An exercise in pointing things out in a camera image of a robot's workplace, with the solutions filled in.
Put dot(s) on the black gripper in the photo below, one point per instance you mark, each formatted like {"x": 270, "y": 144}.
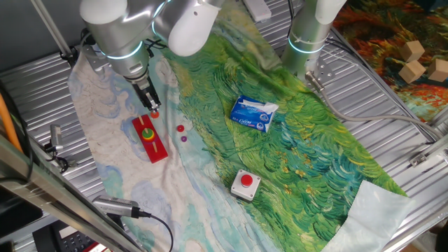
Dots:
{"x": 143, "y": 87}

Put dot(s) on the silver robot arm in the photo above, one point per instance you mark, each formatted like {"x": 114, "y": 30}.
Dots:
{"x": 122, "y": 35}

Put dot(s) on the red Hanoi board with pegs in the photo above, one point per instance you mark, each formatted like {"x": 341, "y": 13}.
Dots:
{"x": 157, "y": 154}

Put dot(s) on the black pole clamp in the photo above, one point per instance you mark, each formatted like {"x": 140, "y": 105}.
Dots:
{"x": 70, "y": 56}

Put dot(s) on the blue tissue pack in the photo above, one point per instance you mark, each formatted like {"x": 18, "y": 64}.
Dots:
{"x": 248, "y": 117}

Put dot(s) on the grey metal pole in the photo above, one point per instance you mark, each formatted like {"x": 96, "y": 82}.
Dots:
{"x": 53, "y": 29}

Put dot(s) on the grey box with red button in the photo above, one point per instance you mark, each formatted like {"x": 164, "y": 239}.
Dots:
{"x": 241, "y": 190}

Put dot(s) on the painted landscape print cloth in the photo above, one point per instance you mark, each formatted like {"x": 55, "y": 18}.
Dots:
{"x": 280, "y": 157}

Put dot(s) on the white power strip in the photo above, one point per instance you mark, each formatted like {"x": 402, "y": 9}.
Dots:
{"x": 259, "y": 10}

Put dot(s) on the orange pole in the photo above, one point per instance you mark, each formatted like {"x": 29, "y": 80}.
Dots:
{"x": 8, "y": 126}

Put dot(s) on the black card terminal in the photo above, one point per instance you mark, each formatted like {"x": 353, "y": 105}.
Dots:
{"x": 66, "y": 239}

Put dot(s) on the black box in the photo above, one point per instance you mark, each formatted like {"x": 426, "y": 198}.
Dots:
{"x": 14, "y": 213}

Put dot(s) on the orange painted print cloth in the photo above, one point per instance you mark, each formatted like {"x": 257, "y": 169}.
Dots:
{"x": 385, "y": 28}

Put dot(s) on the wooden cube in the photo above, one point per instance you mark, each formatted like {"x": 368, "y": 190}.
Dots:
{"x": 439, "y": 70}
{"x": 413, "y": 52}
{"x": 412, "y": 71}

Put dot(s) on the small silver camera on mount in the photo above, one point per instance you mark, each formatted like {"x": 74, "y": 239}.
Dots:
{"x": 56, "y": 134}

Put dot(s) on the aluminium frame bar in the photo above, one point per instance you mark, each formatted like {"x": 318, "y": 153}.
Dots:
{"x": 52, "y": 196}

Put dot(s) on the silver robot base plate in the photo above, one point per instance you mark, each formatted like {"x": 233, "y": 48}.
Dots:
{"x": 323, "y": 71}

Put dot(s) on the aluminium corner bracket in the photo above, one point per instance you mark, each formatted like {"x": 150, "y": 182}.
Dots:
{"x": 420, "y": 159}

